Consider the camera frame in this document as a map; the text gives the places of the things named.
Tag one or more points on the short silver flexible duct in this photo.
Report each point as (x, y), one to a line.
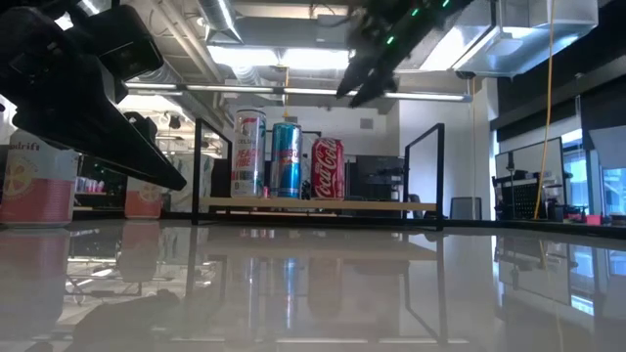
(222, 19)

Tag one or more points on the black pegboard rack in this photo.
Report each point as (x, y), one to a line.
(521, 200)

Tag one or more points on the small red box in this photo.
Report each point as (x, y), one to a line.
(594, 219)

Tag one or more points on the black cabinet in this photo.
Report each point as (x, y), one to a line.
(376, 176)

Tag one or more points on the grey wall box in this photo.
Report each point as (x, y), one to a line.
(290, 119)

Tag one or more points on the white Celsius peach can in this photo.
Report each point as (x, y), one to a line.
(248, 156)

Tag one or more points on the grey wall vent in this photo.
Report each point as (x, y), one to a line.
(367, 123)

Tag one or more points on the silver round ventilation duct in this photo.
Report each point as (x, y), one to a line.
(161, 73)

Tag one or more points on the wooden shelf with black frame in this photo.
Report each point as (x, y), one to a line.
(371, 206)

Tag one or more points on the white pink Spindrift can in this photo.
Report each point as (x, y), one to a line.
(39, 195)
(143, 205)

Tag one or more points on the red Coca-Cola can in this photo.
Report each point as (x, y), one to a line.
(327, 171)

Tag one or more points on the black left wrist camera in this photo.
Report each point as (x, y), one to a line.
(132, 44)

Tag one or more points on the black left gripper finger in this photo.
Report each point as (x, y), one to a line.
(107, 142)
(144, 124)

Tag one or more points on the bright ceiling light panel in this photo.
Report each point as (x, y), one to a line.
(274, 57)

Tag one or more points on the grey waste bin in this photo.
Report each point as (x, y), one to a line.
(464, 209)

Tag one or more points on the white blue patterned sheet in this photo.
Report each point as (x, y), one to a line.
(208, 171)

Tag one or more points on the black-framed glass panel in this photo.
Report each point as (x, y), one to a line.
(538, 156)

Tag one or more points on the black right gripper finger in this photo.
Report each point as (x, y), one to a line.
(376, 85)
(359, 71)

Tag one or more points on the small pink background can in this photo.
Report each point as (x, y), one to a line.
(266, 192)

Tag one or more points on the blue silver Red Bull can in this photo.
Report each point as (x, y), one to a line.
(286, 166)

